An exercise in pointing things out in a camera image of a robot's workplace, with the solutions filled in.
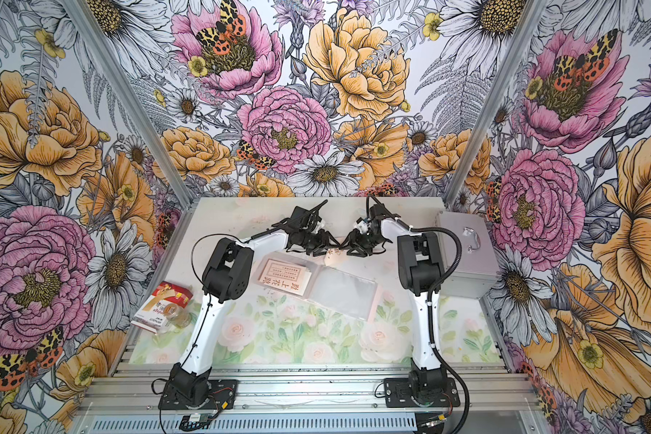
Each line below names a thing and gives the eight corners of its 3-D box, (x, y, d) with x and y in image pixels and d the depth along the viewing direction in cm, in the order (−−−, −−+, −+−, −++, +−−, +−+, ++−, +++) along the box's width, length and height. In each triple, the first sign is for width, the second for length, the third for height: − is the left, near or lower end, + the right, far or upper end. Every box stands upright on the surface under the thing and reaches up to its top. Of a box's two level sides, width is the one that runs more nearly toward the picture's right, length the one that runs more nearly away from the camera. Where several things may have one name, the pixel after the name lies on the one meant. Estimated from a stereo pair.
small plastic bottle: (174, 326, 88) (159, 314, 81) (182, 314, 91) (168, 301, 84) (189, 331, 87) (176, 319, 80) (197, 319, 90) (185, 307, 83)
